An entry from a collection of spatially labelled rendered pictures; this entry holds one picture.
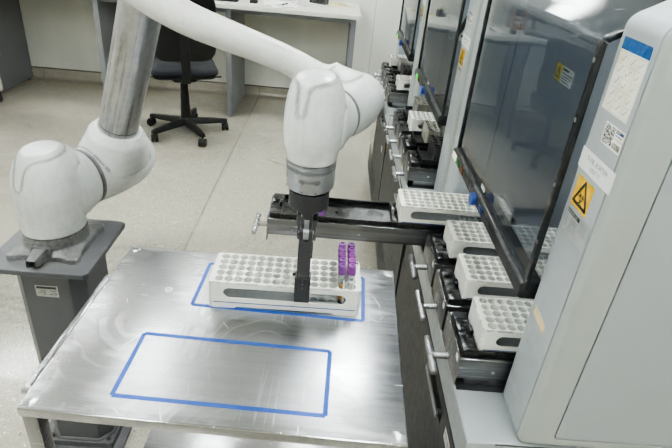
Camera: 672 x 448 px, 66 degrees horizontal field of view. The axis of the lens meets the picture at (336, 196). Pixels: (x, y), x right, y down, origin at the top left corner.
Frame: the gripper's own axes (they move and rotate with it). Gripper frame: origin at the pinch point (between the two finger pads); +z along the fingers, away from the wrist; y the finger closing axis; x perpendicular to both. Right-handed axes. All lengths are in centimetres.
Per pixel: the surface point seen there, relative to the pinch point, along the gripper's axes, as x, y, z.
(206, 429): -12.6, 32.1, 6.0
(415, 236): 28.7, -32.3, 8.8
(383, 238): 20.3, -32.4, 10.2
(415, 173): 34, -72, 9
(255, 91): -62, -390, 84
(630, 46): 39, 18, -53
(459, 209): 40, -35, 1
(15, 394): -96, -39, 88
